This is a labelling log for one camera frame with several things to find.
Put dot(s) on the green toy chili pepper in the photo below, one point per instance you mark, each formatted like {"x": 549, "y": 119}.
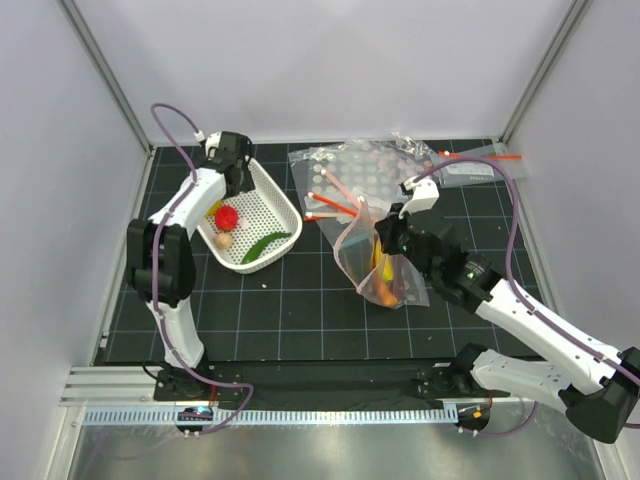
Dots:
{"x": 254, "y": 252}

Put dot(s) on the orange maroon toy steak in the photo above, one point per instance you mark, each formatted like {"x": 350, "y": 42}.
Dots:
{"x": 385, "y": 294}

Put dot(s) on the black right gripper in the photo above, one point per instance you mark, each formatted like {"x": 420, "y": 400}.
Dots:
{"x": 388, "y": 227}

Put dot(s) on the white perforated plastic basket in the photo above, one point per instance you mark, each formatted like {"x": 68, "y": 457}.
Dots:
{"x": 262, "y": 211}

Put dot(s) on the orange zipper clear bag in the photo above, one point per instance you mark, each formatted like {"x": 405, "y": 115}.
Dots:
{"x": 348, "y": 205}

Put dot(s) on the slotted metal cable duct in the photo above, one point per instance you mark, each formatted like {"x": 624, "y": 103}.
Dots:
{"x": 198, "y": 415}

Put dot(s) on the left aluminium frame post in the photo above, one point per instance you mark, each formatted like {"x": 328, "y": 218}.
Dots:
{"x": 83, "y": 32}

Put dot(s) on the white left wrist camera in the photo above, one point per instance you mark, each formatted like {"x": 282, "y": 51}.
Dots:
{"x": 208, "y": 142}

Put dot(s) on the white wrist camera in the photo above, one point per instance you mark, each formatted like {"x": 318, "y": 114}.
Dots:
{"x": 422, "y": 193}
{"x": 208, "y": 142}

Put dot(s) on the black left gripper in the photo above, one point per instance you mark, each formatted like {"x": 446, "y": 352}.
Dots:
{"x": 246, "y": 186}

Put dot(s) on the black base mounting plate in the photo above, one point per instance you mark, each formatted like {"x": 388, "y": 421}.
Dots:
{"x": 349, "y": 385}

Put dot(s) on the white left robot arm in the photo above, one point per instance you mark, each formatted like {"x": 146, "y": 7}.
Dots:
{"x": 160, "y": 264}

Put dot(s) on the aluminium frame post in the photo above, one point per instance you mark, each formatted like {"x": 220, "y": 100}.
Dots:
{"x": 83, "y": 32}
{"x": 552, "y": 54}

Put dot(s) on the far labelled orange zip bag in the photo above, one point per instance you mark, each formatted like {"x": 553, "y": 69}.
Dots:
{"x": 474, "y": 173}

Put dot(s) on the beige toy egg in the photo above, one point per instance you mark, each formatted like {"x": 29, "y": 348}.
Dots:
{"x": 223, "y": 240}

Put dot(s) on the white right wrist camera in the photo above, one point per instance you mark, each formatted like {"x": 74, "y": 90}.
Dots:
{"x": 422, "y": 193}

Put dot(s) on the pink zipper clear bag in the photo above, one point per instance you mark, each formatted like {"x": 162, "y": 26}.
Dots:
{"x": 355, "y": 262}

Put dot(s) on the blue zipper clear bag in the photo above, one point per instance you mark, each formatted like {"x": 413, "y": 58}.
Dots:
{"x": 356, "y": 240}

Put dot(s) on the yellow toy lemon slice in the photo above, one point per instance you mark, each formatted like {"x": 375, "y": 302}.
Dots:
{"x": 213, "y": 209}

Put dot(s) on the yellow toy banana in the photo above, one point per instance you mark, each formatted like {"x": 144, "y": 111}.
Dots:
{"x": 381, "y": 263}

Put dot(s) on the red toy strawberry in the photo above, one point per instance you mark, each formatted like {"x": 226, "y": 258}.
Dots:
{"x": 226, "y": 218}

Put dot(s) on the pink dotted zip bag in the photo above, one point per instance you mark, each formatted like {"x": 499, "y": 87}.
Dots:
{"x": 375, "y": 168}

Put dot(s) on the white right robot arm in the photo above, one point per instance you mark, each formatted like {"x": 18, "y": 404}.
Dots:
{"x": 595, "y": 385}

